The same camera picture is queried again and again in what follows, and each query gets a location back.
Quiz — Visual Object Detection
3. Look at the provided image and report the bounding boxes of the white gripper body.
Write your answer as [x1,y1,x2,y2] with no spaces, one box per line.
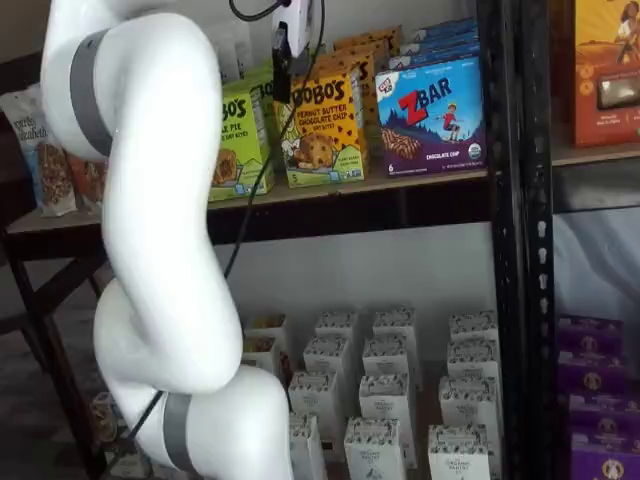
[272,0,324,54]

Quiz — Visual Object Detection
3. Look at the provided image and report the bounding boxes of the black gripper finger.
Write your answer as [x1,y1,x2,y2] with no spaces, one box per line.
[292,47,315,76]
[271,22,294,104]

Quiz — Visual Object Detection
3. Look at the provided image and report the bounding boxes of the orange Bobo's peanut butter box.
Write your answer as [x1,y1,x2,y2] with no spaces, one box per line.
[273,72,370,189]

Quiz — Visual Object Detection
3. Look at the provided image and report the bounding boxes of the green Bobo's apple pie box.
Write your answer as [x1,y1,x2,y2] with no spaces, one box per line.
[207,79,276,203]

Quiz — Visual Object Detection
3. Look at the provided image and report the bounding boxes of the blue Zbar chocolate chip box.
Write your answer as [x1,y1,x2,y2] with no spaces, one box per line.
[374,55,487,177]

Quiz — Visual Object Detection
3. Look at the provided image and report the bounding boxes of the wooden shelf board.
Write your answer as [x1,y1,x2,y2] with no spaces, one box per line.
[551,142,640,167]
[7,168,491,236]

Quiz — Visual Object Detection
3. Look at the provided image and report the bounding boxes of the white carton with colourful top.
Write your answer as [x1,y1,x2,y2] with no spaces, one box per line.
[243,313,290,351]
[242,335,282,374]

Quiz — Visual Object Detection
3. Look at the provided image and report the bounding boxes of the black metal shelf rack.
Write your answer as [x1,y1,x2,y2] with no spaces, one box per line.
[519,0,640,480]
[0,0,526,480]

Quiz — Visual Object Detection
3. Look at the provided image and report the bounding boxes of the large orange illustrated box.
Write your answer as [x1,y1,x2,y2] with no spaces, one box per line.
[572,0,640,149]

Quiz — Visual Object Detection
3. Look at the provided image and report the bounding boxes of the purple box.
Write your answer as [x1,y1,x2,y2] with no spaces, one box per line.
[569,432,640,480]
[557,314,624,357]
[567,392,640,439]
[556,349,630,399]

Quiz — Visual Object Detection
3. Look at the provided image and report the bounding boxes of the plain white pouch bag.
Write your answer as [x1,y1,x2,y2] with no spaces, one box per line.
[214,22,256,84]

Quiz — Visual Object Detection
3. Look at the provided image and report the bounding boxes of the white Purely Elizabeth granola bag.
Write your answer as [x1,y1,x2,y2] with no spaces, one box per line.
[0,84,79,219]
[63,149,109,214]

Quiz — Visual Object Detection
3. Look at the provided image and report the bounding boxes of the white patterned carton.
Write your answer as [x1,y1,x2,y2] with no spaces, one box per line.
[358,373,420,469]
[288,370,346,449]
[428,423,492,480]
[448,309,500,346]
[438,374,501,431]
[446,338,501,381]
[288,413,329,480]
[343,416,407,480]
[362,337,420,381]
[302,335,354,379]
[373,306,419,346]
[314,310,361,346]

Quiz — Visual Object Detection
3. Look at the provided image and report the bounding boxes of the white carton boxes group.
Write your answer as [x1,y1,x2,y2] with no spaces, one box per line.
[279,299,501,480]

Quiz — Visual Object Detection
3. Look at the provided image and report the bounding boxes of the clear granola pouch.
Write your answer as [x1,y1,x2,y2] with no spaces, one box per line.
[89,392,124,444]

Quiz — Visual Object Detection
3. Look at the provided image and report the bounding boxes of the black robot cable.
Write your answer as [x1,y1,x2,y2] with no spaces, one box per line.
[127,0,326,441]

